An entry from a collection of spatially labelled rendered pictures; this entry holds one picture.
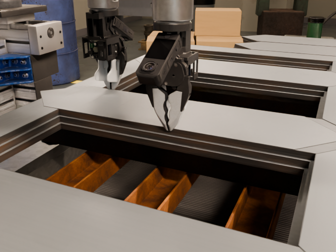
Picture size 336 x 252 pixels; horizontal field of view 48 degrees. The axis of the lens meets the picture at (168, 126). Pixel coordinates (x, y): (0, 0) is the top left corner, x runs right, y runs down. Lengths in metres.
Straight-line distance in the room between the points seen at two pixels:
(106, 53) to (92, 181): 0.31
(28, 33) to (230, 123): 0.74
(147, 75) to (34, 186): 0.25
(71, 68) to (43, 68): 2.93
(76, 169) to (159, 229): 0.51
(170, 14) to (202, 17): 3.91
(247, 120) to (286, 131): 0.09
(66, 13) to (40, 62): 2.87
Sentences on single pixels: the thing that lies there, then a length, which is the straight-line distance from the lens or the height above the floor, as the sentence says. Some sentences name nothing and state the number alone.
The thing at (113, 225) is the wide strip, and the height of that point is 0.86.
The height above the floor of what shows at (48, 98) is 0.86.
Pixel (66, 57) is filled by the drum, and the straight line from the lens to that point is 4.21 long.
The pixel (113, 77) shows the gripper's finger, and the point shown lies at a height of 0.90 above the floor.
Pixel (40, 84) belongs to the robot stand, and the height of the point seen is 0.80.
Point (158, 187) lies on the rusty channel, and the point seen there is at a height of 0.68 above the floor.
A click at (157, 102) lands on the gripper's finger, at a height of 0.91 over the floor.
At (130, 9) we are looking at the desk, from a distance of 7.60.
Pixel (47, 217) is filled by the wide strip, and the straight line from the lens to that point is 0.53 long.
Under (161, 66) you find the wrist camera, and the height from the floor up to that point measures 1.01.
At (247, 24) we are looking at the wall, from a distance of 7.92.
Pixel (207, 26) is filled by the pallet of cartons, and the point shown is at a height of 0.53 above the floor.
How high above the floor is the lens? 1.16
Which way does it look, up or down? 23 degrees down
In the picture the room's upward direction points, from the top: straight up
